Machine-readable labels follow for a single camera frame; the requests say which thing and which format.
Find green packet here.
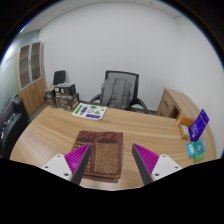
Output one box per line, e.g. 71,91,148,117
192,139,206,164

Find wooden cabinet with glass doors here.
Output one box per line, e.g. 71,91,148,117
14,40,48,117

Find orange packet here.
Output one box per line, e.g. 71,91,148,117
175,112,195,140

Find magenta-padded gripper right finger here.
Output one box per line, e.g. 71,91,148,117
131,143,183,186

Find wooden side desk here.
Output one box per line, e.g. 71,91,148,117
156,87,201,119

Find white sheet with coloured shapes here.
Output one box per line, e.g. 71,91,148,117
71,102,108,121

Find small brown cardboard box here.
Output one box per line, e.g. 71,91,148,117
44,85,58,108

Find flat dark cardboard box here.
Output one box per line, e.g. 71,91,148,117
54,82,77,97

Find black mesh office chair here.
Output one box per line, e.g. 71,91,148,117
88,70,150,114

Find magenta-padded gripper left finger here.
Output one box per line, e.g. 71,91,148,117
41,143,92,186

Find grey backpack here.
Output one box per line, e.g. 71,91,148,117
100,77,134,110

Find purple packet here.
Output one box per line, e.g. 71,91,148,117
188,108,210,142

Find black sofa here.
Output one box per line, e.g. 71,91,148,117
0,96,31,159

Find brown patterned towel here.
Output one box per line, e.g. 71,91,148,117
71,130,124,183

